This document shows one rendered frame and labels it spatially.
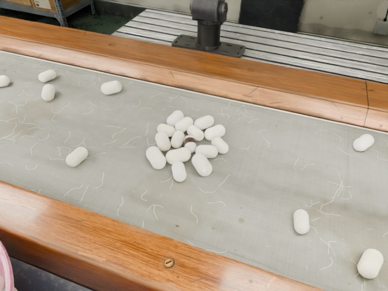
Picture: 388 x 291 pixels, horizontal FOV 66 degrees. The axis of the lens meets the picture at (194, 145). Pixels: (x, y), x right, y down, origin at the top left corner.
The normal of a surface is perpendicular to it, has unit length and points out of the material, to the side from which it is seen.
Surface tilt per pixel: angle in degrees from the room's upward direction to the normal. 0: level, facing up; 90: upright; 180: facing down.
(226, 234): 0
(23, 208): 0
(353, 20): 89
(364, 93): 0
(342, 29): 88
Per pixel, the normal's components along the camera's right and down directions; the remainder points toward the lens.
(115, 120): 0.01, -0.72
